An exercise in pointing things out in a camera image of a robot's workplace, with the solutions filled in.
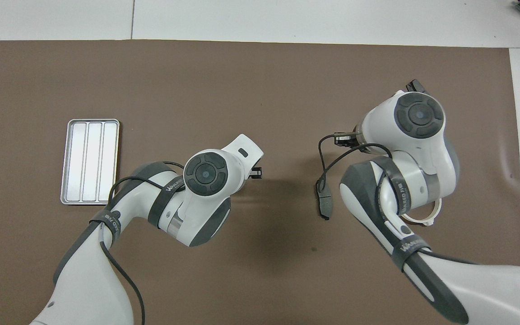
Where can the dark grey brake pad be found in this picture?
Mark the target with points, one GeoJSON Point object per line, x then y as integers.
{"type": "Point", "coordinates": [325, 207]}
{"type": "Point", "coordinates": [417, 85]}

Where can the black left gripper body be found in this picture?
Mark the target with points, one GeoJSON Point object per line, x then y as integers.
{"type": "Point", "coordinates": [257, 173]}

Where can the brown table mat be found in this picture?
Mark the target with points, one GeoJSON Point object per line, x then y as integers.
{"type": "Point", "coordinates": [242, 90]}

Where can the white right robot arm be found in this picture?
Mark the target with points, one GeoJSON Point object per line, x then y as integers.
{"type": "Point", "coordinates": [422, 149]}

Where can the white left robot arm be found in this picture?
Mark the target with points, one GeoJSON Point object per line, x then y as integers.
{"type": "Point", "coordinates": [197, 207]}

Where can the silver metal tray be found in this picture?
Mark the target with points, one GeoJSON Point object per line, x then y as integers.
{"type": "Point", "coordinates": [89, 162]}

